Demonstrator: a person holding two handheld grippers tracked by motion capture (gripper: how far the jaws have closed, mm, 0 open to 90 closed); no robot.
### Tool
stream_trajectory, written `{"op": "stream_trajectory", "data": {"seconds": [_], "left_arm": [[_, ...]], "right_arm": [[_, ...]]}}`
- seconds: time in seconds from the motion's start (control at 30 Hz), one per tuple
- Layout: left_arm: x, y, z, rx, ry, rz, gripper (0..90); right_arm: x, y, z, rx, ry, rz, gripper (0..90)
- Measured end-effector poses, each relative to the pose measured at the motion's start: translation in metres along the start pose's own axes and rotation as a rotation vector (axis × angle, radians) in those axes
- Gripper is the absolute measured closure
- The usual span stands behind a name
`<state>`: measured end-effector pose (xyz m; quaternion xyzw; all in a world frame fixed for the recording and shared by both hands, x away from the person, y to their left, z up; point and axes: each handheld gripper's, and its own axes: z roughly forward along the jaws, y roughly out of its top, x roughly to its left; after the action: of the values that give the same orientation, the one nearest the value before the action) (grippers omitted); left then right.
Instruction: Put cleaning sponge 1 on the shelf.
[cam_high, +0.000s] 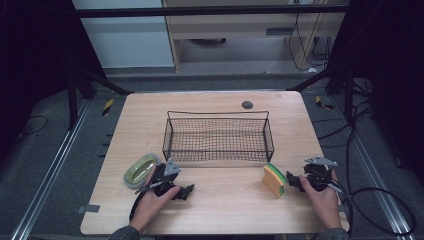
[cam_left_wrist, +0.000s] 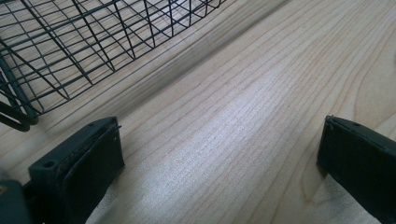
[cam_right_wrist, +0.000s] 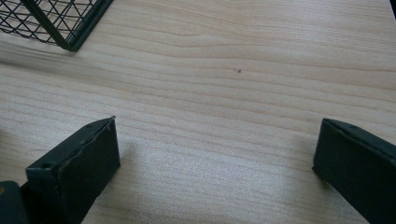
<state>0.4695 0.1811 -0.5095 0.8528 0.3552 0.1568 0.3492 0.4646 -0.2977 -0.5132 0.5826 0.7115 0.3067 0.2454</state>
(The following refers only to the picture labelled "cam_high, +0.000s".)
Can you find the yellow-black striped tape strip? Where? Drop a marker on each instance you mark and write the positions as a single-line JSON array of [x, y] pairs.
[[321, 103], [107, 107]]

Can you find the person's left hand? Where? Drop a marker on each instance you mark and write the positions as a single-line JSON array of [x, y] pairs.
[[150, 205]]

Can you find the grey round table grommet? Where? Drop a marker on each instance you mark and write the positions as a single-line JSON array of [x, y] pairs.
[[247, 105]]

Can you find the grey tape piece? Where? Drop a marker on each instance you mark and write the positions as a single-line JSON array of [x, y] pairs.
[[88, 209]]

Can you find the light wooden desk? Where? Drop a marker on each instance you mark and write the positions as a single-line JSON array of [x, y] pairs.
[[233, 30]]

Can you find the yellow and green sponge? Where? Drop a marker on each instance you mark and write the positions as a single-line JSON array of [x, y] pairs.
[[274, 180]]

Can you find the black metal stand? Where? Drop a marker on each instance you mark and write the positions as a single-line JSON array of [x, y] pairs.
[[73, 96], [348, 90]]

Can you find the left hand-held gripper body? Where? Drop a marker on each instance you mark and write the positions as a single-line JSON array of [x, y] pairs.
[[164, 176]]

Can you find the person's right hand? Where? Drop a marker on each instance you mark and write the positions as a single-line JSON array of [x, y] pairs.
[[322, 203]]

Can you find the green oval bowl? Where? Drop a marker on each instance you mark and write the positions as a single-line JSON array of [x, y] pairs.
[[141, 170]]

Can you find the aluminium floor rail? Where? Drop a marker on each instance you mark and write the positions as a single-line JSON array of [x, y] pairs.
[[373, 180], [53, 166]]

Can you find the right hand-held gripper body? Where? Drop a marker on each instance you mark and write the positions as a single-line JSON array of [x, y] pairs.
[[317, 173]]

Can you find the white cabinet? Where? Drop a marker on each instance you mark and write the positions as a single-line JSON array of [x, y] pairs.
[[126, 40]]

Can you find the black horizontal frame bar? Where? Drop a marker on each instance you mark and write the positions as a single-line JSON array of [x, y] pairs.
[[206, 11]]

